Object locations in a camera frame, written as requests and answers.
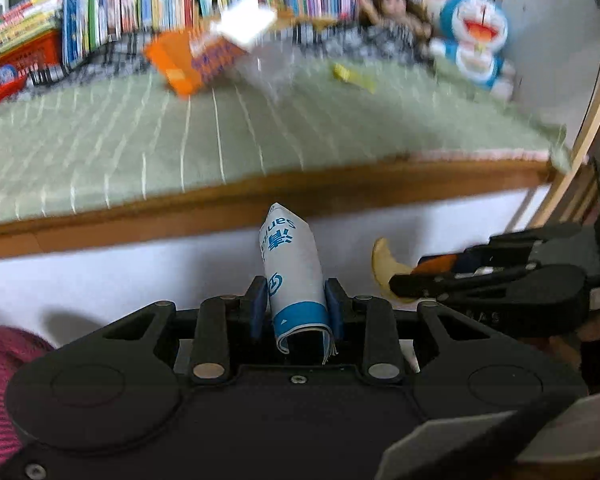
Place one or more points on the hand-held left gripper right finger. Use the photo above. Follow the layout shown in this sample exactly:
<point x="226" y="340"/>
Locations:
<point x="336" y="307"/>

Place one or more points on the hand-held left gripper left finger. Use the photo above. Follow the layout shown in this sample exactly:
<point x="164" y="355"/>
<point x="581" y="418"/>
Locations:
<point x="257" y="307"/>

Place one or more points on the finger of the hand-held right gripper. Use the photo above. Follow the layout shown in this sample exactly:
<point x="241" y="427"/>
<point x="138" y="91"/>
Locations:
<point x="530" y="234"/>
<point x="430" y="286"/>

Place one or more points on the small orange wrapper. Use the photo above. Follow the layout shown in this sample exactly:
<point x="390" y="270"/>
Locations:
<point x="442" y="263"/>

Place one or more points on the yellow fruit peel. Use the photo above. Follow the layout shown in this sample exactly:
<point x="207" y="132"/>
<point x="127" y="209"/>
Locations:
<point x="382" y="270"/>

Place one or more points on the blue white paper packet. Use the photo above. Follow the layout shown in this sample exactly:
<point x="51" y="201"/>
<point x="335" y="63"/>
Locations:
<point x="292" y="270"/>

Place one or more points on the green checked blanket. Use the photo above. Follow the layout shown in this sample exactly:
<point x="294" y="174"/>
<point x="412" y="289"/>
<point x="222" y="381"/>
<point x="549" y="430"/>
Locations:
<point x="130" y="150"/>

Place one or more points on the blue cat plush toy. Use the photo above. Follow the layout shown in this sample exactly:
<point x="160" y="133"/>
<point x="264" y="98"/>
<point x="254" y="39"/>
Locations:
<point x="475" y="25"/>

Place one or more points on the orange yellow wrapper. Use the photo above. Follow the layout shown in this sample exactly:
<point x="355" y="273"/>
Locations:
<point x="342" y="72"/>

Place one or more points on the clear plastic bag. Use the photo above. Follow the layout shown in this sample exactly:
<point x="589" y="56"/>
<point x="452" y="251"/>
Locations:
<point x="272" y="71"/>

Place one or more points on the orange white snack box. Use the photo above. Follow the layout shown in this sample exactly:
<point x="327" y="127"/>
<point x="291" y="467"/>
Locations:
<point x="180" y="65"/>

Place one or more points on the brown haired doll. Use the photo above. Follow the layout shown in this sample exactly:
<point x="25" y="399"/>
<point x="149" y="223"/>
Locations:
<point x="390" y="5"/>

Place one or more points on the person's pink striped garment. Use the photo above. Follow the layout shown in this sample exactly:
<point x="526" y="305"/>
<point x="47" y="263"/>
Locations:
<point x="0" y="385"/>

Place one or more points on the black white plaid blanket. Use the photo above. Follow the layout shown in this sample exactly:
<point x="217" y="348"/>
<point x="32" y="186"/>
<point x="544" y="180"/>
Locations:
<point x="125" y="60"/>

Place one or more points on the row of thin books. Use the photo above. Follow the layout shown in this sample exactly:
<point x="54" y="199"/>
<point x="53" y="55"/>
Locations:
<point x="130" y="10"/>

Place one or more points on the red plastic crate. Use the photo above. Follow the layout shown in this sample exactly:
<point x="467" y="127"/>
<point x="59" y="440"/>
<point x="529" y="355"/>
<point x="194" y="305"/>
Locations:
<point x="25" y="55"/>

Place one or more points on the stack of flat books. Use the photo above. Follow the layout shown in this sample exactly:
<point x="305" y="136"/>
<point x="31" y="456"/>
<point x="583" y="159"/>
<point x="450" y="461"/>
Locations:
<point x="25" y="17"/>

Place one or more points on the curved wooden rail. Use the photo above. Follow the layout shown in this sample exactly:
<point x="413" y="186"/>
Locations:
<point x="587" y="125"/>

